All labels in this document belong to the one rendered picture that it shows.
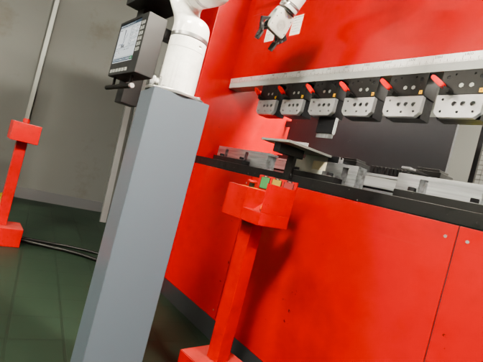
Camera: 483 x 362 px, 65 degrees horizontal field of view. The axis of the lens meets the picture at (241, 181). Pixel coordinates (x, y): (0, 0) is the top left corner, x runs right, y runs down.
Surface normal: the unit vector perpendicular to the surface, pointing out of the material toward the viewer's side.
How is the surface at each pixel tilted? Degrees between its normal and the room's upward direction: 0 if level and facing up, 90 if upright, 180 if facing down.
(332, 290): 90
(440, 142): 90
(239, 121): 90
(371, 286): 90
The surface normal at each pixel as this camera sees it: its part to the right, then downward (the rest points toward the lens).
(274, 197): 0.66, 0.18
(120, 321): 0.46, 0.12
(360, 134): -0.77, -0.20
